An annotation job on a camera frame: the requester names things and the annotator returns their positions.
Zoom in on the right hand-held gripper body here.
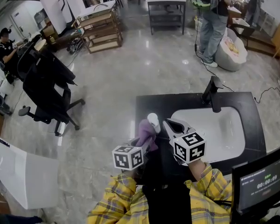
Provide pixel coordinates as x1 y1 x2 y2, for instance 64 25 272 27
169 127 206 166

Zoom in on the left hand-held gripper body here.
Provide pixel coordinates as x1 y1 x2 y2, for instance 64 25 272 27
112 138 152 172

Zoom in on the purple cloth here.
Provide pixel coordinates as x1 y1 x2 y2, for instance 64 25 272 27
135 119 159 152

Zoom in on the white plastic bottle cap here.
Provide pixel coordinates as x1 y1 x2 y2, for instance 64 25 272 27
147 112 161 134

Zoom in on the person's right forearm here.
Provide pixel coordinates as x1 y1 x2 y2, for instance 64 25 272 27
184 160 233 219

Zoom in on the person's left forearm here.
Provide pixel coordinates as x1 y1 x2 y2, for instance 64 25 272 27
87 171 143 224

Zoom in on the dark vanity cabinet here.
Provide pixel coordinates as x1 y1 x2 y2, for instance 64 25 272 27
134 91 267 186

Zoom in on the white sink basin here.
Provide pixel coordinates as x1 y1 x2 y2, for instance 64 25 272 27
170 106 245 164

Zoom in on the black faucet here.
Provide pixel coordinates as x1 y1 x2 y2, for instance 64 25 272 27
201 76 224 113

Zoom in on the person's black top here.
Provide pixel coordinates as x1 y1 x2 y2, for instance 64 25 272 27
142 183 192 224

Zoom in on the grey beanbag chair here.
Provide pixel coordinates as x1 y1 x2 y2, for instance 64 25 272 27
215 28 248 72

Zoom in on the black monitor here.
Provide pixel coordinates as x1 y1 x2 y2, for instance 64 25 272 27
231 142 280 219

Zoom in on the black office chair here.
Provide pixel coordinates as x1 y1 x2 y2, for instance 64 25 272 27
16 40 86 137

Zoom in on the black side chair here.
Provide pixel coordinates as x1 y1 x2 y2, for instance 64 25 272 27
231 17 259 51

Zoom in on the black jacket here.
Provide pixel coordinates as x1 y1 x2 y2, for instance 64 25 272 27
22 48 77 116

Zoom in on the wooden shelf rack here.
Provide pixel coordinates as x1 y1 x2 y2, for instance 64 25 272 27
71 0 124 54

